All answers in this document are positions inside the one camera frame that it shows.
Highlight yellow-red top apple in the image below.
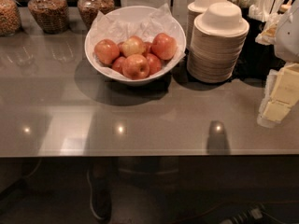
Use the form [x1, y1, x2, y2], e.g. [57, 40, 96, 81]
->
[121, 35, 146, 57]

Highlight small front left apple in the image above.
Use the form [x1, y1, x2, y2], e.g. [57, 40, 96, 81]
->
[111, 56, 125, 74]

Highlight right glass cereal jar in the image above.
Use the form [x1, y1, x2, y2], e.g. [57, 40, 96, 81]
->
[77, 0, 115, 29]

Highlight black cutlery tray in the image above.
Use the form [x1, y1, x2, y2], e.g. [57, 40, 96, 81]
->
[233, 8, 285, 80]

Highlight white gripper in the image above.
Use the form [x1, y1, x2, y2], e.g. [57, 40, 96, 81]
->
[257, 0, 299, 128]

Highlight back stack paper bowls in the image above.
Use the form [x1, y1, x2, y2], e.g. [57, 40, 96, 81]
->
[186, 0, 226, 49]

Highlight front stack paper bowls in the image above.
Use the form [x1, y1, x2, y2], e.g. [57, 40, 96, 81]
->
[187, 1, 249, 83]

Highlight left glass cereal jar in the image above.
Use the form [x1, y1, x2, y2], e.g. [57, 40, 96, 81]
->
[0, 0, 21, 36]

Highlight middle glass cereal jar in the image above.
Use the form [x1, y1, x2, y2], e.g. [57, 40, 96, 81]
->
[28, 0, 69, 34]

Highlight hidden back red apple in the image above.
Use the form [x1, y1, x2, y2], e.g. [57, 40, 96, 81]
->
[143, 42, 152, 57]

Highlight black and white shoe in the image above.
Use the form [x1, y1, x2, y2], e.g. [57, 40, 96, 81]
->
[87, 170, 112, 222]

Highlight white ceramic bowl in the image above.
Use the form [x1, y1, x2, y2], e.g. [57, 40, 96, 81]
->
[84, 5, 187, 87]

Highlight glass cereal jar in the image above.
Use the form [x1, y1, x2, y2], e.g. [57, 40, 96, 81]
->
[0, 0, 21, 36]
[77, 0, 115, 29]
[28, 0, 69, 34]

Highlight stack paper bowls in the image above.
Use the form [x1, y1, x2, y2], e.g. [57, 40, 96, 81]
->
[187, 1, 249, 83]
[186, 0, 226, 49]

